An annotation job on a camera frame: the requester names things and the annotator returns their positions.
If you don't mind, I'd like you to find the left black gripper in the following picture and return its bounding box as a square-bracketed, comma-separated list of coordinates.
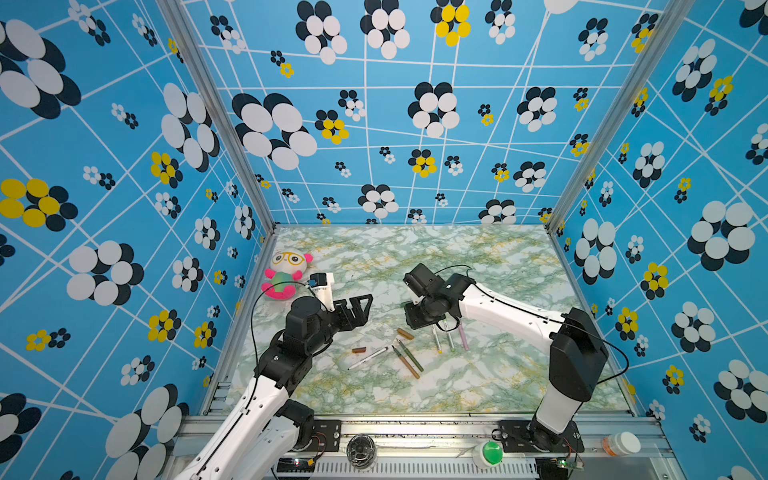
[303, 292, 369, 359]

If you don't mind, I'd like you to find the pink gel pen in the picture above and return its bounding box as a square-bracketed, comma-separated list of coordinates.
[458, 324, 470, 351]

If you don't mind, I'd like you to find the white pen yellow tip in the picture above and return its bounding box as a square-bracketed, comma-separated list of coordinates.
[432, 326, 443, 354]

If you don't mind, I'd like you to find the green gel pen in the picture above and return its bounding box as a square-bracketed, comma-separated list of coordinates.
[398, 340, 424, 372]

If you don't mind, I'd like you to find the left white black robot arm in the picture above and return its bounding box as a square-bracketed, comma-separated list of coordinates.
[176, 294, 373, 479]

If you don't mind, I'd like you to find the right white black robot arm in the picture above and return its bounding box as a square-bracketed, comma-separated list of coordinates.
[403, 263, 609, 451]

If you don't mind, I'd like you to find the white pen brown tip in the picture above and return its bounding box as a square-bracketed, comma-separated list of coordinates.
[348, 346, 390, 371]

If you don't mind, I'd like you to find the tan brown pen cap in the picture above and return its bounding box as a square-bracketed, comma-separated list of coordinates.
[396, 328, 414, 340]

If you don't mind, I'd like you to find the brown gel pen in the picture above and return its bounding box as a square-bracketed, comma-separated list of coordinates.
[392, 345, 420, 379]

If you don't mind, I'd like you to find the white pink plush toy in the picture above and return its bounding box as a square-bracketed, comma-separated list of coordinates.
[261, 251, 314, 301]

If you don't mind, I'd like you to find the green push button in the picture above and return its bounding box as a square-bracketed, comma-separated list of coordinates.
[472, 440, 504, 469]

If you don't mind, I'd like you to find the white orange bottle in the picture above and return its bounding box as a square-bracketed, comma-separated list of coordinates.
[601, 431, 642, 457]

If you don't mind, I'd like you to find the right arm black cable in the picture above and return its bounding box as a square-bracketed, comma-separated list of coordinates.
[431, 265, 631, 386]

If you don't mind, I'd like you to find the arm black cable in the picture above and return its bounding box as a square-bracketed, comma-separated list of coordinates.
[431, 265, 631, 386]
[248, 280, 313, 409]

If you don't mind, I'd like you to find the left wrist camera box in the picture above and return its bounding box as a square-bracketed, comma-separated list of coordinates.
[308, 272, 335, 312]

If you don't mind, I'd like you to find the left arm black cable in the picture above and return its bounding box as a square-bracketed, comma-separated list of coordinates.
[248, 280, 313, 409]

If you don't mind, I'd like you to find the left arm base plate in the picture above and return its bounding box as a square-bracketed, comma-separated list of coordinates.
[293, 419, 342, 453]

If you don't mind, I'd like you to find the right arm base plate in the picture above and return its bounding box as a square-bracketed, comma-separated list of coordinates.
[491, 420, 585, 455]

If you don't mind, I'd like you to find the aluminium front frame rail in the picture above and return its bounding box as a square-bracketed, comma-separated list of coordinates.
[313, 411, 673, 460]

